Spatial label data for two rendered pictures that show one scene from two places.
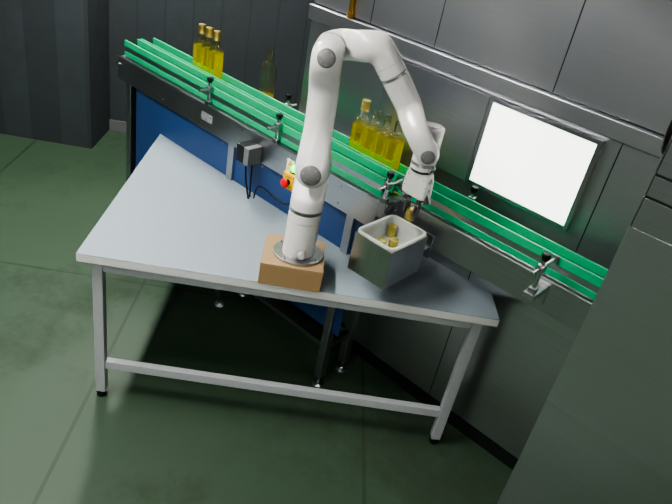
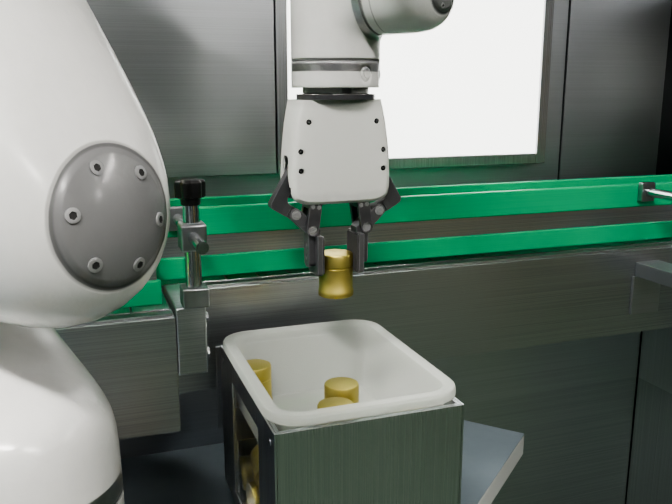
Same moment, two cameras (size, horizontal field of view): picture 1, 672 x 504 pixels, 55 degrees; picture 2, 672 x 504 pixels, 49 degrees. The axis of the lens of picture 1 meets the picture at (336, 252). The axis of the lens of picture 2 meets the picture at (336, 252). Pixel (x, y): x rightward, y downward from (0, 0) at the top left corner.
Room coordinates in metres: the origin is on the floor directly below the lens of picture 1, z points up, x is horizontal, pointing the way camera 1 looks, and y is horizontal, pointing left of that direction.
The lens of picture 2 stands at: (1.67, 0.37, 1.27)
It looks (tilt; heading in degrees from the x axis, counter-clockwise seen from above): 13 degrees down; 304
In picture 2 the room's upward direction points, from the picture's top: straight up
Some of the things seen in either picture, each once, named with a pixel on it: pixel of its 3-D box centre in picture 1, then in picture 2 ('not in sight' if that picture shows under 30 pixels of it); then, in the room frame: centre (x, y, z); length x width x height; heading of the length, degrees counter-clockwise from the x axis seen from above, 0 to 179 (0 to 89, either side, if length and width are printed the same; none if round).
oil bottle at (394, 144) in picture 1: (391, 158); not in sight; (2.36, -0.14, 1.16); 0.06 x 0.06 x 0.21; 53
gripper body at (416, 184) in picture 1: (418, 181); (335, 143); (2.07, -0.23, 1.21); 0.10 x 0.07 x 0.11; 53
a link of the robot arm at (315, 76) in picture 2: (423, 165); (337, 77); (2.07, -0.23, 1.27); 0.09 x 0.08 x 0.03; 53
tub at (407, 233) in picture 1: (390, 241); (329, 400); (2.05, -0.19, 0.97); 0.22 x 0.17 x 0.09; 143
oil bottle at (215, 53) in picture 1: (215, 60); not in sight; (3.03, 0.75, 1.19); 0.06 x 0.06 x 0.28; 53
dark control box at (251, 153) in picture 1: (248, 153); not in sight; (2.57, 0.46, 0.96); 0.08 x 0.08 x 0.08; 53
